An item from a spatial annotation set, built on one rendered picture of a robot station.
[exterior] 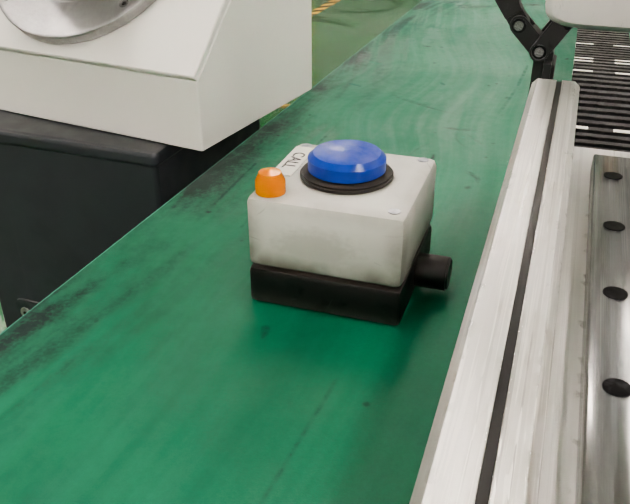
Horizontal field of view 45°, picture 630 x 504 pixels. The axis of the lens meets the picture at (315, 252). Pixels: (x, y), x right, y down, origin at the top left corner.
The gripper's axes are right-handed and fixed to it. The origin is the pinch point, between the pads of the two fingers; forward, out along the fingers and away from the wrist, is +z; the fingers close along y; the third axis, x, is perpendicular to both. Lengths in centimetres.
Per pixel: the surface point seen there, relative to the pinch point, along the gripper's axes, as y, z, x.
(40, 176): 43.5, 9.5, 4.3
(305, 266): 13.8, 2.9, 21.8
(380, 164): 11.0, -1.6, 18.3
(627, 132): -1.9, 3.6, -5.4
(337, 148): 13.5, -1.8, 17.6
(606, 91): -0.3, 2.5, -11.5
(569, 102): 2.6, -3.0, 10.0
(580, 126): 1.4, 3.6, -5.6
